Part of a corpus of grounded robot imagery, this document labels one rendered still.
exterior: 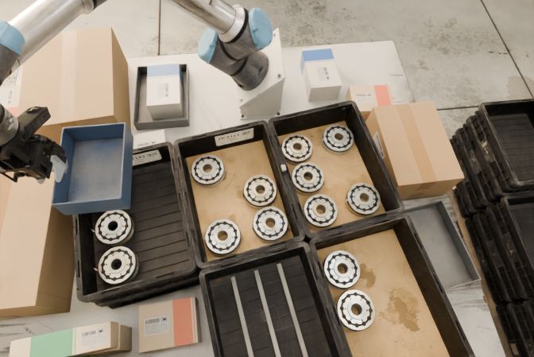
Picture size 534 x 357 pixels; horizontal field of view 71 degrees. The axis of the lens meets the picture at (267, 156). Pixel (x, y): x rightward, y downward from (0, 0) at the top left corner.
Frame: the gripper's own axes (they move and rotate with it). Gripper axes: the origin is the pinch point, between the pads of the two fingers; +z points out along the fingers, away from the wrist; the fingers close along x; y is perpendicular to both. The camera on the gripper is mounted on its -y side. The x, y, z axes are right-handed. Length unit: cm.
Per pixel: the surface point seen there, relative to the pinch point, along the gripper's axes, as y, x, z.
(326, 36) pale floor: -147, 99, 120
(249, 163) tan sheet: -12, 42, 33
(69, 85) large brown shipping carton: -42.4, -15.4, 21.2
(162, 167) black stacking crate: -12.9, 14.2, 30.7
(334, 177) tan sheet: -5, 69, 35
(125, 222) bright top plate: 5.7, 5.3, 27.0
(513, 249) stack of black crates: 15, 145, 82
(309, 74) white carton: -50, 68, 39
